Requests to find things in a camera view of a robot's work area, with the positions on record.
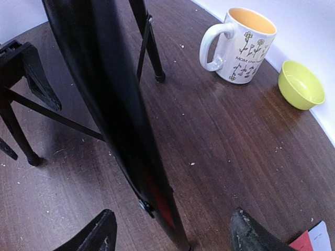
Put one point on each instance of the white floral mug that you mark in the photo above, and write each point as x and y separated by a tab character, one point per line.
236	48

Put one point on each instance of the black music stand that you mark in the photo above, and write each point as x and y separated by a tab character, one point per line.
88	34

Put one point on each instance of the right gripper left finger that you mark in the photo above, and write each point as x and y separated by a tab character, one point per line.
99	234

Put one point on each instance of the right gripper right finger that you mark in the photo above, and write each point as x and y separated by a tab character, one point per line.
248	234

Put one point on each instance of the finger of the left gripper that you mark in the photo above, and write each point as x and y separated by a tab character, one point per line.
22	60

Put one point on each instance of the green bowl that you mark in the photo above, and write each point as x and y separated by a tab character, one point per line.
299	86

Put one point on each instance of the white sheet music paper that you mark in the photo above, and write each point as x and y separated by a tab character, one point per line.
319	237

